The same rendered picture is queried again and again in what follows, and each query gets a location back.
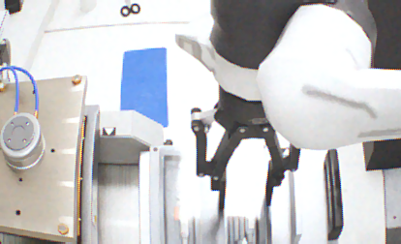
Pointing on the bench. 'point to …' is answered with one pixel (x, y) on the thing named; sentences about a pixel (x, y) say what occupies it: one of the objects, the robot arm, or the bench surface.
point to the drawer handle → (334, 194)
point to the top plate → (34, 156)
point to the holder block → (214, 224)
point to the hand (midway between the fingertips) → (246, 187)
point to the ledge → (24, 31)
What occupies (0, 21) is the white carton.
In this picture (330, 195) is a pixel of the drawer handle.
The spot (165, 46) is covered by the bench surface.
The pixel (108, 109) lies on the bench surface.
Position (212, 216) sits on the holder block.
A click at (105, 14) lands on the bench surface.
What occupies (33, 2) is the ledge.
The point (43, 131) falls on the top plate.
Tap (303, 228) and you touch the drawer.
